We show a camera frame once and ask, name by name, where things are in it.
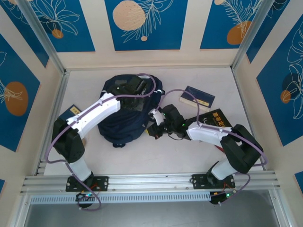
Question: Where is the thin black right gripper cable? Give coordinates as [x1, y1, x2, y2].
[166, 132, 188, 141]

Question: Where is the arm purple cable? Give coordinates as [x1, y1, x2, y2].
[157, 88, 269, 206]
[45, 73, 158, 211]

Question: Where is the blue book with yellow label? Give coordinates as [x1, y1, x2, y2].
[58, 105, 82, 122]
[179, 85, 216, 113]

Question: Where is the aluminium frame post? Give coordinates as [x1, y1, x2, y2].
[230, 0, 291, 71]
[18, 0, 67, 74]

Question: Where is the navy blue backpack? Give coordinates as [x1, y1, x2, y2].
[97, 74, 165, 148]

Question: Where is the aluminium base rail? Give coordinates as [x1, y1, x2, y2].
[20, 171, 284, 195]

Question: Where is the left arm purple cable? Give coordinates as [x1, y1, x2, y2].
[45, 73, 158, 211]

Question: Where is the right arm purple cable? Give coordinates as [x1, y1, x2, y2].
[157, 88, 269, 206]

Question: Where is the blue floral wall panel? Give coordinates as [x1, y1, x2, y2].
[199, 0, 264, 50]
[256, 22, 303, 147]
[25, 0, 96, 53]
[0, 0, 50, 69]
[246, 0, 303, 64]
[0, 33, 41, 153]
[105, 0, 189, 51]

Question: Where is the grey slotted cable duct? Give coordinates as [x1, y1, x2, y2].
[29, 191, 213, 205]

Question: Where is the black book with gold text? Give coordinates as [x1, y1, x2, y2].
[186, 108, 234, 133]

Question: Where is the black controller board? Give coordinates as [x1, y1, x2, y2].
[209, 191, 237, 206]
[75, 192, 99, 203]

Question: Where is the aluminium side rail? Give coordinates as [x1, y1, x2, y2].
[231, 67, 268, 171]
[35, 70, 71, 176]

